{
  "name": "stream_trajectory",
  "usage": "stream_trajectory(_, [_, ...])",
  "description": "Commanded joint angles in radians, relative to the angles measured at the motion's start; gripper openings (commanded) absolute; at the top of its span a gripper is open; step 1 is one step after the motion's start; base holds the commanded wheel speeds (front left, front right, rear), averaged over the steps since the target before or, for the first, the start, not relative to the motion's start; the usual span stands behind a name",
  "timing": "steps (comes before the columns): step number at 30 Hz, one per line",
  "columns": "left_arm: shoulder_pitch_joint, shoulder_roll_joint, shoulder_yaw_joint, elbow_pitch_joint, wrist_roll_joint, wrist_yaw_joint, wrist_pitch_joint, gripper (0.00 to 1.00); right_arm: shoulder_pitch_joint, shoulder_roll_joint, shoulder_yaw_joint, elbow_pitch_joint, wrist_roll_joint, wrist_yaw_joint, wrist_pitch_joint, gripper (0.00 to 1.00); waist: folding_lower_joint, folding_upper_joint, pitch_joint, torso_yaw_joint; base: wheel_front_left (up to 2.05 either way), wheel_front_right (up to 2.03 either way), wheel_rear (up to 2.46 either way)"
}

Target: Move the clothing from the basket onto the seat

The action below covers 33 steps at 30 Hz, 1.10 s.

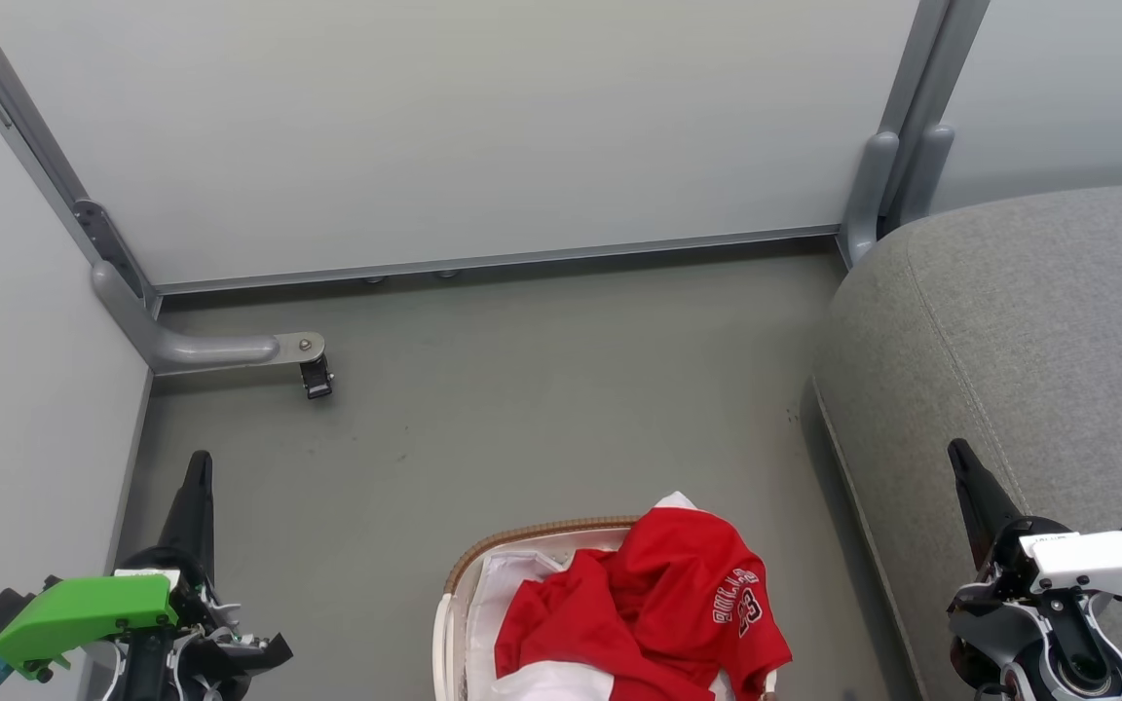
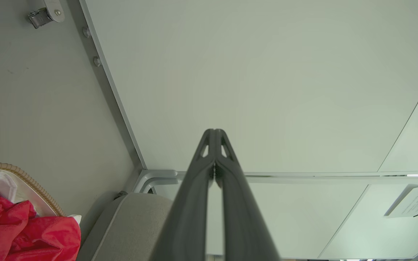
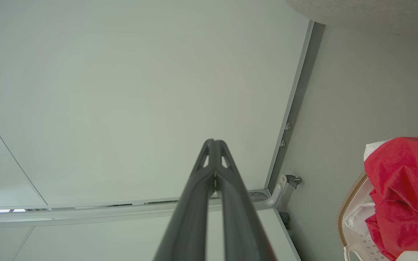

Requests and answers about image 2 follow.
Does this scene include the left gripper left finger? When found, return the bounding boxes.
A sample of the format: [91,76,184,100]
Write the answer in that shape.
[150,129,215,261]

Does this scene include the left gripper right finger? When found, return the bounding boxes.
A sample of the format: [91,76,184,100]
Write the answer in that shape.
[215,129,280,261]

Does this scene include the red basketball jersey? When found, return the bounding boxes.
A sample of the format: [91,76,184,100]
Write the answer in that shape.
[0,190,82,261]

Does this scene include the grey fabric sofa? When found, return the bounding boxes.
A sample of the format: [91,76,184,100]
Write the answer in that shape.
[77,192,180,261]

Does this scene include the white partition panel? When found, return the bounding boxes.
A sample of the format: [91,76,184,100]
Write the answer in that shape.
[79,0,418,175]

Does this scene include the wicker-rimmed laundry basket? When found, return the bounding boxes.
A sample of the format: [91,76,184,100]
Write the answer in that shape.
[0,163,66,218]

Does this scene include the white paper notice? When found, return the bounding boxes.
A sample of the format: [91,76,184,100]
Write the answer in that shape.
[383,184,418,219]

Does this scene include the metal caster wheel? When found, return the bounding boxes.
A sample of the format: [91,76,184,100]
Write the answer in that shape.
[27,0,65,29]

